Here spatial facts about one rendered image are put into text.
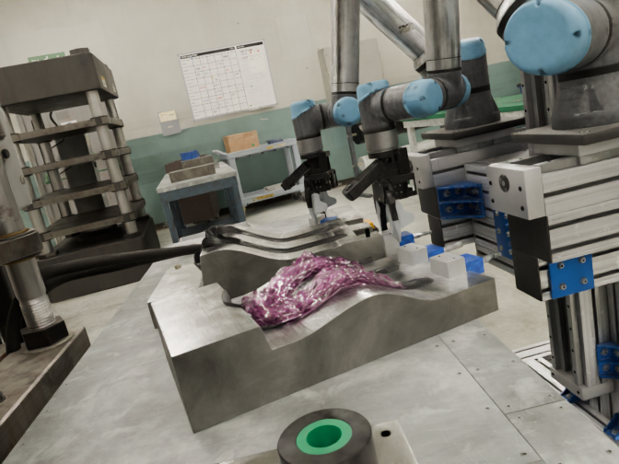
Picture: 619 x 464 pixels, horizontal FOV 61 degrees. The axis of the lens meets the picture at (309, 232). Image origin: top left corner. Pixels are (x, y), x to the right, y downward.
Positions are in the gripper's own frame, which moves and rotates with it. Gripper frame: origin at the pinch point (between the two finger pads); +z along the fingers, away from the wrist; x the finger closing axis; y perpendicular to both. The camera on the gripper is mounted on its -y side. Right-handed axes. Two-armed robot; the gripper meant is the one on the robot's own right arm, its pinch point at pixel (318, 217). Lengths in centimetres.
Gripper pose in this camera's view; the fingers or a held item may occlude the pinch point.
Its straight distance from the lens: 160.6
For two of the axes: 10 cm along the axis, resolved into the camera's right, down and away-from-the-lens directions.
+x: 3.8, -2.8, 8.8
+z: 2.0, 9.5, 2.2
